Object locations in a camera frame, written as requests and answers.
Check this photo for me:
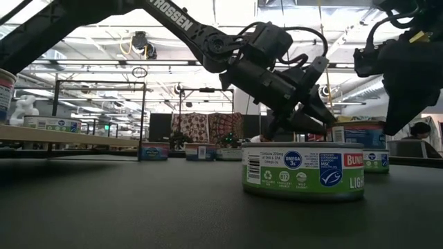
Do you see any small yellow tag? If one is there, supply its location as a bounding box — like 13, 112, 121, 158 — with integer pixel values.
408, 30, 433, 44

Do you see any dark table mat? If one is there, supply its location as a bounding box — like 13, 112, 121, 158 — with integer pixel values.
0, 151, 443, 249

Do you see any narrow black monitor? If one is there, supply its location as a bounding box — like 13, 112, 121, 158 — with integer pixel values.
242, 115, 267, 139

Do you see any wooden shelf with black frame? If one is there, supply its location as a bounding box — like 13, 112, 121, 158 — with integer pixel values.
0, 80, 147, 163

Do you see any person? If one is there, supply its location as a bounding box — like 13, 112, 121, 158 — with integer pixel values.
401, 121, 433, 141

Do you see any grey monitor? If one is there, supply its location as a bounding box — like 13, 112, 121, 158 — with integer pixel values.
386, 139, 442, 159

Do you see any Wild Planet salmon can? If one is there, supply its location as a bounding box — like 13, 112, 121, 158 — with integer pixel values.
0, 68, 17, 122
184, 142, 216, 162
140, 141, 170, 161
327, 120, 388, 151

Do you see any red patterned cloth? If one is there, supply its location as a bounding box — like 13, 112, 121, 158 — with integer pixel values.
171, 112, 210, 144
207, 112, 244, 139

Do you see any ceiling cable reel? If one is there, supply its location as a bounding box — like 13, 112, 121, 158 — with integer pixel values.
119, 30, 159, 60

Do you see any distant black robot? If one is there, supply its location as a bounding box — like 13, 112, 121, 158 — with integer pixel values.
169, 130, 190, 150
221, 132, 243, 149

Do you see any long ceiling light rail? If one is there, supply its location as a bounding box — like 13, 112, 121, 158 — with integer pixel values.
20, 58, 357, 69

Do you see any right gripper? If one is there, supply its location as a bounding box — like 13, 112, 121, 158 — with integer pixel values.
353, 34, 443, 136

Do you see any black screen panel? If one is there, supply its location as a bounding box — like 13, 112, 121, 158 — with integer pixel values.
148, 113, 173, 142

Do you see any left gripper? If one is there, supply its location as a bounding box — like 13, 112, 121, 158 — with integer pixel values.
220, 59, 337, 140

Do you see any black metal rack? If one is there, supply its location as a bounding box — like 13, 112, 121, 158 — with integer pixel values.
178, 87, 235, 115

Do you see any white sculpture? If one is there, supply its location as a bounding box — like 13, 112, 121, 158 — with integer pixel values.
9, 95, 40, 126

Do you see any Bumble Bee tuna can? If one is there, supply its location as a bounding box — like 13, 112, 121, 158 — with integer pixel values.
215, 147, 243, 162
22, 115, 82, 134
241, 141, 365, 203
362, 148, 390, 174

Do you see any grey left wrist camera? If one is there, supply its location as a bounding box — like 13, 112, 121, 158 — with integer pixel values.
304, 56, 330, 91

